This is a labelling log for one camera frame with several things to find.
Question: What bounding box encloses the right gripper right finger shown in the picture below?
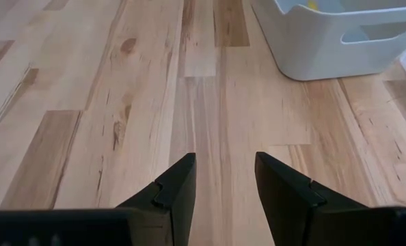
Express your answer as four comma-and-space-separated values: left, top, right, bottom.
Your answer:
256, 152, 371, 246

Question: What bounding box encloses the white opaque plastic bin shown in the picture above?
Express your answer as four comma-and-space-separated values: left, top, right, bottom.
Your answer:
249, 0, 406, 82

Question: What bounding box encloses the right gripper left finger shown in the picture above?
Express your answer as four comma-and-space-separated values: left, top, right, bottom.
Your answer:
116, 152, 197, 246

